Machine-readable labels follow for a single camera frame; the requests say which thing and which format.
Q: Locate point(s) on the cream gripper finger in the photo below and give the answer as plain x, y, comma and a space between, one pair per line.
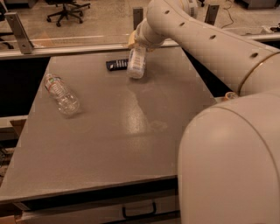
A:
131, 41

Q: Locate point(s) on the black office chair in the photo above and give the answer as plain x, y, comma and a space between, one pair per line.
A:
70, 8

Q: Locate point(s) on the metal bracket post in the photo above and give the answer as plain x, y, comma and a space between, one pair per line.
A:
211, 14
138, 16
23, 41

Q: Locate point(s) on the grey drawer cabinet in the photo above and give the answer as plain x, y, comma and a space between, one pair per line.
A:
116, 204

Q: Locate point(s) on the right metal bracket post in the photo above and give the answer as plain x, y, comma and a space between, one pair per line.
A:
211, 14

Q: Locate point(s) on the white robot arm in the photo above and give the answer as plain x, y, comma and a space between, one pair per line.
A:
229, 155

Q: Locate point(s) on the middle metal bracket post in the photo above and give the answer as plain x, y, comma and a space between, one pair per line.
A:
138, 16

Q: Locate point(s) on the roll of tan tape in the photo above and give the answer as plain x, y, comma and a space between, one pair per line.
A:
231, 96

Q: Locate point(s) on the left metal bracket post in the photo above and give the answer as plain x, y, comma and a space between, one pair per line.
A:
23, 41

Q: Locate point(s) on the blue label plastic bottle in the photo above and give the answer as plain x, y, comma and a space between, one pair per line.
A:
137, 61

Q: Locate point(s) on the clear crushed plastic bottle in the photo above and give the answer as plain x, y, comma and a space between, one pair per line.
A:
67, 101

